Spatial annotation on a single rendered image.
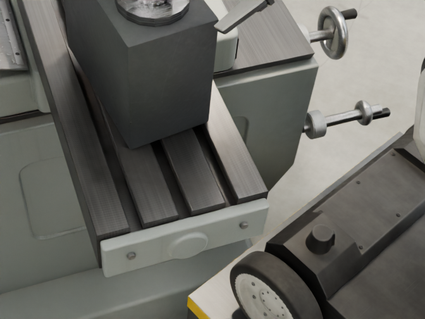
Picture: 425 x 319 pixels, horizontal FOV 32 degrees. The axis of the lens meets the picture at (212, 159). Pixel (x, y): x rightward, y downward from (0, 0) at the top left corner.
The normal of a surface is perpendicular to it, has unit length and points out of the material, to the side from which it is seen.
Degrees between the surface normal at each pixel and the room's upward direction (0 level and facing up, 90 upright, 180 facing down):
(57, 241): 90
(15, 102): 90
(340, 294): 0
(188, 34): 90
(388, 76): 0
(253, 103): 90
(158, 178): 0
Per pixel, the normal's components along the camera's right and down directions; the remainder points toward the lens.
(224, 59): 0.34, 0.75
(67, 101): 0.07, -0.62
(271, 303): -0.73, 0.50
